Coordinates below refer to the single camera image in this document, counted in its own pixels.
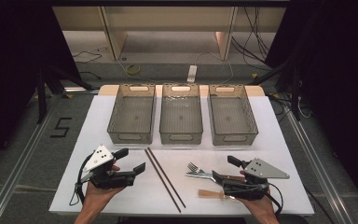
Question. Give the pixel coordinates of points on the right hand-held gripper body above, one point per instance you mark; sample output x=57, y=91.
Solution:
x=262, y=169

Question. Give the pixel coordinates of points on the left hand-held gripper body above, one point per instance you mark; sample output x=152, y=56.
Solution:
x=99, y=158

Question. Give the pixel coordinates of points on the dark brown chopstick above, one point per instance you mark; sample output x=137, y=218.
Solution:
x=167, y=177
x=162, y=181

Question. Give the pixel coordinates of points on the silver metal fork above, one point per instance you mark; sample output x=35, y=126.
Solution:
x=194, y=169

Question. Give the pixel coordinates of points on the grey translucent plastic bin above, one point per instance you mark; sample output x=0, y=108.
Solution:
x=231, y=116
x=181, y=116
x=132, y=115

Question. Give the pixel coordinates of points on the person's right hand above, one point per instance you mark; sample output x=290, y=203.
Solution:
x=262, y=207

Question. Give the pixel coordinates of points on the person's left hand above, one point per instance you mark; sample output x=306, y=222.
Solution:
x=96, y=197

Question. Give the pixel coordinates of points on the white table cover sheet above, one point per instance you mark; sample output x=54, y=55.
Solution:
x=199, y=155

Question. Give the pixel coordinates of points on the black metal stand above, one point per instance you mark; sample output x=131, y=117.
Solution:
x=42, y=93
x=296, y=93

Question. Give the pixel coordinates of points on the yellow tape roll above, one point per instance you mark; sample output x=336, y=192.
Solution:
x=127, y=70

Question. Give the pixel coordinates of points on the white power strip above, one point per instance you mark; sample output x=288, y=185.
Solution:
x=192, y=73

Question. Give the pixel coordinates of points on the beige wooden shelf unit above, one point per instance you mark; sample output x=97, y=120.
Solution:
x=167, y=18

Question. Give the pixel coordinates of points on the metal floor rail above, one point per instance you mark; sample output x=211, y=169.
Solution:
x=320, y=171
x=18, y=171

